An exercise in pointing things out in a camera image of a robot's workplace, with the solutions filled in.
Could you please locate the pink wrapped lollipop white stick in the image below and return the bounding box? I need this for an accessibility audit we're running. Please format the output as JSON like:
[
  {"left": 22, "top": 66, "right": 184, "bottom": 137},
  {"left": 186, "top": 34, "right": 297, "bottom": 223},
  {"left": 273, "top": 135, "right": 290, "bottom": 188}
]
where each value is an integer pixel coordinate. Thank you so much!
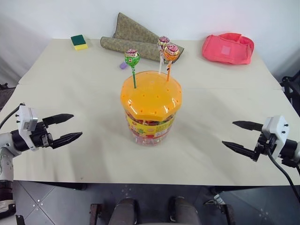
[{"left": 157, "top": 36, "right": 170, "bottom": 75}]

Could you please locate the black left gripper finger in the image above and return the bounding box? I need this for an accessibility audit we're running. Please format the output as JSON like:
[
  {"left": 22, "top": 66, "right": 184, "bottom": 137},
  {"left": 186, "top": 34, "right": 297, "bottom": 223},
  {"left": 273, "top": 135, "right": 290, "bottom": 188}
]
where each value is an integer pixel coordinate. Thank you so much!
[
  {"left": 50, "top": 132, "right": 83, "bottom": 150},
  {"left": 42, "top": 113, "right": 75, "bottom": 128}
]

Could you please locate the green wrapped lollipop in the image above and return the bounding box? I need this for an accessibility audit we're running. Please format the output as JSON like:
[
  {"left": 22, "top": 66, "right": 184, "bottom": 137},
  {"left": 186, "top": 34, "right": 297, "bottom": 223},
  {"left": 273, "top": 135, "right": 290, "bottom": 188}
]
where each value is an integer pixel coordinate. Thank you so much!
[{"left": 124, "top": 48, "right": 141, "bottom": 89}]

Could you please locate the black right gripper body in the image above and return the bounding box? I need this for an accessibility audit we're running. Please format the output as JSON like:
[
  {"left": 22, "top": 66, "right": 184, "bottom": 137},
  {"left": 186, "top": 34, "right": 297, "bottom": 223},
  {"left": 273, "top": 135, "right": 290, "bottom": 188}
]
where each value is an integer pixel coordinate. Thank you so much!
[{"left": 253, "top": 131, "right": 278, "bottom": 157}]

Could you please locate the orange wrapped lollipop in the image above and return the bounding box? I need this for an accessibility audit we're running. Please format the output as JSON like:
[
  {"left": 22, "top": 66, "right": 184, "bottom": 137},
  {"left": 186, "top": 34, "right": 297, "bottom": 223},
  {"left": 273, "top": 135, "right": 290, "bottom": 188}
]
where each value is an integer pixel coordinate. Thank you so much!
[{"left": 163, "top": 44, "right": 180, "bottom": 83}]

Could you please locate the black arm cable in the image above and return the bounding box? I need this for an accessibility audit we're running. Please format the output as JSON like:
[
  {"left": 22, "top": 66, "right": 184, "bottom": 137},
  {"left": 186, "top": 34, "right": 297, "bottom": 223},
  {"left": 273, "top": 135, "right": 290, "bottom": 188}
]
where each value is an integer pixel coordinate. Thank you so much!
[
  {"left": 0, "top": 102, "right": 26, "bottom": 130},
  {"left": 266, "top": 142, "right": 300, "bottom": 204}
]

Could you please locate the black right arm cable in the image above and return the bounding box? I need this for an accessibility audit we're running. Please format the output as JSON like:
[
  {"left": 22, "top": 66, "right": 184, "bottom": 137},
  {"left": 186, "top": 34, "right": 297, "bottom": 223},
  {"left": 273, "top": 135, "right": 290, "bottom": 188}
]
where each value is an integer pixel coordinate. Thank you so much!
[{"left": 266, "top": 142, "right": 300, "bottom": 204}]

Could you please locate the folded green patterned mat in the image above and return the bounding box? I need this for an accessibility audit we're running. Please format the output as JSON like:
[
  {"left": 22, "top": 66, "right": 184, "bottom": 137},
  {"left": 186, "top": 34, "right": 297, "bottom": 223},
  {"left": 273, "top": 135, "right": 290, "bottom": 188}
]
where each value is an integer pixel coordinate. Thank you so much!
[{"left": 112, "top": 12, "right": 161, "bottom": 44}]

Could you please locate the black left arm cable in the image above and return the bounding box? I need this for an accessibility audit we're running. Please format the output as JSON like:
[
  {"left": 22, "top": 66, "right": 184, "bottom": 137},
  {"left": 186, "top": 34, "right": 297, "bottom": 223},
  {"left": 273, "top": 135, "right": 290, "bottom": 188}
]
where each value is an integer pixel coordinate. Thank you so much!
[{"left": 0, "top": 102, "right": 26, "bottom": 130}]

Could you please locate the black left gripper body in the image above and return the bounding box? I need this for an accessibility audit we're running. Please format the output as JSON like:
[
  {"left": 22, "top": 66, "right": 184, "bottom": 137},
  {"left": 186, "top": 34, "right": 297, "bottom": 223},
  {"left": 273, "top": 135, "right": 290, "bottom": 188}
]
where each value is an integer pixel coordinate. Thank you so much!
[{"left": 30, "top": 120, "right": 54, "bottom": 149}]

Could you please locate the pink fabric bag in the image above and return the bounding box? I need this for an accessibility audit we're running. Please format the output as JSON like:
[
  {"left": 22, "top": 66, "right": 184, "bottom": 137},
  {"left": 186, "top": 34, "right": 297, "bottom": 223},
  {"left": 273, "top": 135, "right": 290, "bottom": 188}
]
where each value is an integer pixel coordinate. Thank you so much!
[{"left": 202, "top": 32, "right": 255, "bottom": 65}]

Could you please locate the rolled green patterned mat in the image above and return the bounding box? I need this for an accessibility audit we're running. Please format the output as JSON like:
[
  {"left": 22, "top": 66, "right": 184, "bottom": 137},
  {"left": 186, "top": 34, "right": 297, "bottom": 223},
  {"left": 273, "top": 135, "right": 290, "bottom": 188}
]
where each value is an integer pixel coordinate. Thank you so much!
[{"left": 100, "top": 36, "right": 185, "bottom": 64}]

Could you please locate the green yellow sponge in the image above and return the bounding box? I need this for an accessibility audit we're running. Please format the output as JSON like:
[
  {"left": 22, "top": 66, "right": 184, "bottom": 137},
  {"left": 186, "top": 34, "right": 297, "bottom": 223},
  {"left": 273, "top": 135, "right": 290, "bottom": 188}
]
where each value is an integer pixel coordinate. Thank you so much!
[{"left": 70, "top": 34, "right": 89, "bottom": 51}]

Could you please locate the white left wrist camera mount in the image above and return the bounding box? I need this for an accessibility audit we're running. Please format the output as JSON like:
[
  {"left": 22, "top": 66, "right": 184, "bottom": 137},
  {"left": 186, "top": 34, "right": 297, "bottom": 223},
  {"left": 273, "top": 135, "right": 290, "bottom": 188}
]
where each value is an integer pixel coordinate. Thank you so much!
[{"left": 16, "top": 104, "right": 38, "bottom": 151}]

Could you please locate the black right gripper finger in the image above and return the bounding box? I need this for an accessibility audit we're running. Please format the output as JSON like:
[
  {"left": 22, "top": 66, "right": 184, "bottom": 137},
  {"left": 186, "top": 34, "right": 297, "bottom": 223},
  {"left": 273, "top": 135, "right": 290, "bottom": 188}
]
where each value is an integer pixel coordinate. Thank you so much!
[
  {"left": 221, "top": 141, "right": 259, "bottom": 163},
  {"left": 232, "top": 120, "right": 264, "bottom": 133}
]

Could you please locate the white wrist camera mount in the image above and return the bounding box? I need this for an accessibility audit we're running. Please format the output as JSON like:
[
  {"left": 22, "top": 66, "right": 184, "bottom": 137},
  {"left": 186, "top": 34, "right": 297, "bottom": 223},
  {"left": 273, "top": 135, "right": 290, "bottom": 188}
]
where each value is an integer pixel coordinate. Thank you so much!
[
  {"left": 16, "top": 104, "right": 38, "bottom": 151},
  {"left": 261, "top": 115, "right": 289, "bottom": 160}
]

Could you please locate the clear lollipop jar orange lid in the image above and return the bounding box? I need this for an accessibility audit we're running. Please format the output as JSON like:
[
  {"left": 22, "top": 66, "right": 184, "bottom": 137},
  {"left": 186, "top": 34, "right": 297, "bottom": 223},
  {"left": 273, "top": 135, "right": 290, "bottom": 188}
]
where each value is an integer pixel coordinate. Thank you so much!
[{"left": 120, "top": 69, "right": 183, "bottom": 147}]

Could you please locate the black metal stand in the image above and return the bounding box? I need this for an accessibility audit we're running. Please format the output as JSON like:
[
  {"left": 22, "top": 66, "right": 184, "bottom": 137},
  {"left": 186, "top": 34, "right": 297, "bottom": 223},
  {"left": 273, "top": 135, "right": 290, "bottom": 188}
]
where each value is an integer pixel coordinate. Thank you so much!
[{"left": 279, "top": 69, "right": 300, "bottom": 115}]

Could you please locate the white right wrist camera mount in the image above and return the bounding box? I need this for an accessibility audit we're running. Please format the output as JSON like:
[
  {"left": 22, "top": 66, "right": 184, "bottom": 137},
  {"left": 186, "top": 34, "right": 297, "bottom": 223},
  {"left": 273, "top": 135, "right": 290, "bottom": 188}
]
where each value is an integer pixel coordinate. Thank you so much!
[{"left": 261, "top": 115, "right": 289, "bottom": 160}]

